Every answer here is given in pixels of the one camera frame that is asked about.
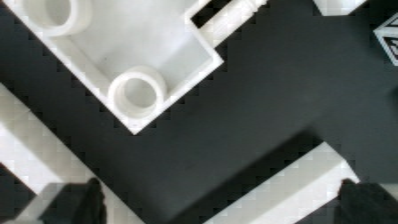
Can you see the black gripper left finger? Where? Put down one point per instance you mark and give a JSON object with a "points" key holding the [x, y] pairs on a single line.
{"points": [[77, 208]]}

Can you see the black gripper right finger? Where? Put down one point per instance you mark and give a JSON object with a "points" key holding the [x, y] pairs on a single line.
{"points": [[369, 203]]}

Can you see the white chair seat part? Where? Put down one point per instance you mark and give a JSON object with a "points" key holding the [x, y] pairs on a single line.
{"points": [[134, 48]]}

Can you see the white chair leg with tag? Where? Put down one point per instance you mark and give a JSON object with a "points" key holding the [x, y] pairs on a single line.
{"points": [[338, 7], [386, 33]]}

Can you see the white frame border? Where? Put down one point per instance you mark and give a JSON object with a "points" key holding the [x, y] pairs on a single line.
{"points": [[278, 203]]}

